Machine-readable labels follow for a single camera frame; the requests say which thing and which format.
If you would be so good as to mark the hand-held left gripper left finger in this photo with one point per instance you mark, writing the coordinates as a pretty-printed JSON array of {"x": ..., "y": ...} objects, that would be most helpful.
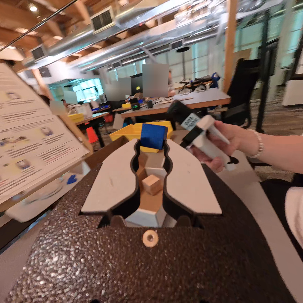
[{"x": 111, "y": 182}]

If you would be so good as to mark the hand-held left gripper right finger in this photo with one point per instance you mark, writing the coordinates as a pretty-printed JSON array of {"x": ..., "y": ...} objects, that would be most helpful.
[{"x": 189, "y": 182}]

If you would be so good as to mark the blue cube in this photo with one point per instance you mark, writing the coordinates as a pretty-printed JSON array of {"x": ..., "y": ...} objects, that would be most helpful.
[{"x": 152, "y": 136}]

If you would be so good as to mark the wooden cube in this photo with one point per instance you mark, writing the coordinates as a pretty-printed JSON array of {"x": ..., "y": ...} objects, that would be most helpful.
[{"x": 151, "y": 185}]

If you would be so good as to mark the white cardboard box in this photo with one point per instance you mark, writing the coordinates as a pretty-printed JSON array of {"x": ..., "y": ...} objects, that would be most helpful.
[{"x": 150, "y": 204}]

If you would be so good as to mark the yellow plastic bin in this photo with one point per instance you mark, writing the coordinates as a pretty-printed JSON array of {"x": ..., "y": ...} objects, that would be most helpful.
[{"x": 125, "y": 133}]

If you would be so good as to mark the person's right hand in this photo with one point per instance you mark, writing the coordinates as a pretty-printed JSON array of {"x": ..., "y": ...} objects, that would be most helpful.
[{"x": 239, "y": 142}]

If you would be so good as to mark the long grey work table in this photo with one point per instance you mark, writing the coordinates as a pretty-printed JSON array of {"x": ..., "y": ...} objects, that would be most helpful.
[{"x": 189, "y": 100}]

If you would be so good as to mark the small black device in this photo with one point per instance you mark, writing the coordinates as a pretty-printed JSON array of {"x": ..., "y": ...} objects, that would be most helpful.
[{"x": 135, "y": 105}]

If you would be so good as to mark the orange cone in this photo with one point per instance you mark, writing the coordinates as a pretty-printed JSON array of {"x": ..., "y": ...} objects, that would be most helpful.
[{"x": 91, "y": 135}]

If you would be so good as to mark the instruction sheet on clipboard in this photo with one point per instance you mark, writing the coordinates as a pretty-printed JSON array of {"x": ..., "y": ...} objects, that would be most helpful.
[{"x": 78, "y": 135}]

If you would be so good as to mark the black floor lamp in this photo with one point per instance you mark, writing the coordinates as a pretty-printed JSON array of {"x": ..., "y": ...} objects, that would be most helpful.
[{"x": 182, "y": 51}]

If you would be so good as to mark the black office chair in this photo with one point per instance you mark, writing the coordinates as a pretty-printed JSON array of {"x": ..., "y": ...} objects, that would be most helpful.
[{"x": 243, "y": 94}]

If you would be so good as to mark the small yellow bin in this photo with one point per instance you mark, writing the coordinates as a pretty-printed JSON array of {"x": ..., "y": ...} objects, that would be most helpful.
[{"x": 75, "y": 117}]

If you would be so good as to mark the white stand base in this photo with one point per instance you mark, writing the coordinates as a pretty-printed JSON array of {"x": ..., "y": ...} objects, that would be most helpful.
[{"x": 35, "y": 203}]

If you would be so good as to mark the printed instruction sheet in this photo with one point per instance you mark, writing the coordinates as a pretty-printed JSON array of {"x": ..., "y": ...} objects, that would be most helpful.
[{"x": 30, "y": 132}]

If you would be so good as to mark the black stand pole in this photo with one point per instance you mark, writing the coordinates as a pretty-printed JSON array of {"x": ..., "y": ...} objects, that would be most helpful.
[{"x": 263, "y": 71}]

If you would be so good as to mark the white cabinet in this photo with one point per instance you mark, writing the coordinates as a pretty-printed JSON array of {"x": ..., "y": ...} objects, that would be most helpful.
[{"x": 293, "y": 92}]

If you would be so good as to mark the ceiling air vent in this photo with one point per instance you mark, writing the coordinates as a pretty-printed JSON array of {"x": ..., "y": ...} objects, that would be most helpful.
[{"x": 103, "y": 19}]

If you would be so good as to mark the wooden post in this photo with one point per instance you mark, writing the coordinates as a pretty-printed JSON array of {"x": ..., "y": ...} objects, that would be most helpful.
[{"x": 230, "y": 47}]

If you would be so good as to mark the silver air duct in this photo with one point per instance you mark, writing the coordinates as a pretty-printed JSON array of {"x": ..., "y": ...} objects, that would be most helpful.
[{"x": 71, "y": 42}]

